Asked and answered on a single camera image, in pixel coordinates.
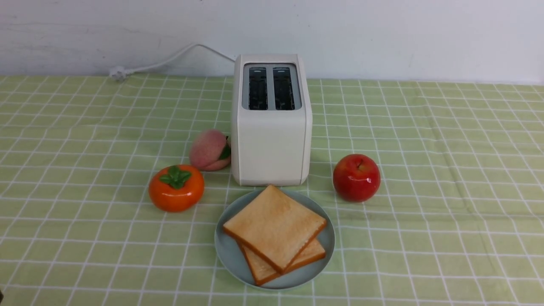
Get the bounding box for pink peach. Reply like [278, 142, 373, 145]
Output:
[189, 129, 231, 172]

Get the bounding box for light blue round plate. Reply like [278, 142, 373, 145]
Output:
[214, 189, 336, 291]

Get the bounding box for green checkered tablecloth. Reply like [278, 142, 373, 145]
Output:
[0, 75, 544, 306]

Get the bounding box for red apple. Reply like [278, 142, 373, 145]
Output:
[332, 153, 381, 203]

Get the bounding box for white toaster power cord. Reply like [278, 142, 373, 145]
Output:
[109, 43, 237, 82]

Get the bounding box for toast slice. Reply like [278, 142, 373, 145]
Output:
[237, 238, 326, 286]
[223, 184, 328, 274]

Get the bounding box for orange persimmon with green leaf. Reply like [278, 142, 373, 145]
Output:
[148, 164, 205, 213]

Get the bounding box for white two-slot toaster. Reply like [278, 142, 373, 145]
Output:
[230, 54, 313, 186]

